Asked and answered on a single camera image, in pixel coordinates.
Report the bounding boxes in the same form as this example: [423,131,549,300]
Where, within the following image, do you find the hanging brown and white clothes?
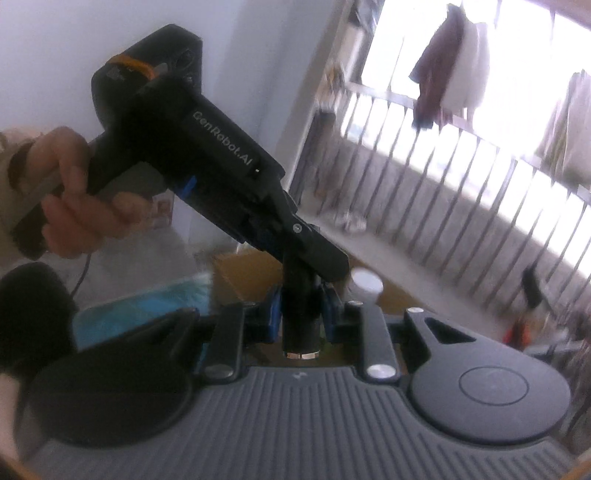
[410,4,490,131]

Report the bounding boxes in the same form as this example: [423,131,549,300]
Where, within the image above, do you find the person's left hand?
[17,127,152,259]

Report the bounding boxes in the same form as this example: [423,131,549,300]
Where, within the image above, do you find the hanging green clothes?
[536,70,590,190]

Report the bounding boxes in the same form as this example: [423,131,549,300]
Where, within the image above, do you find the white sneakers pair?
[335,211,367,234]

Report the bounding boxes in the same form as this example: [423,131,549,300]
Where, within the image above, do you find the white cylindrical bottle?
[348,267,384,303]

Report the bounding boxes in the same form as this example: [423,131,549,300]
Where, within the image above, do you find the metal balcony railing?
[290,83,590,314]

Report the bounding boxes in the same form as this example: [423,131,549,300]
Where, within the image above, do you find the brown cardboard box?
[209,249,422,315]

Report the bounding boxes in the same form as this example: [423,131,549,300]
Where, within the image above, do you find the folding wheelchair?
[503,263,590,453]

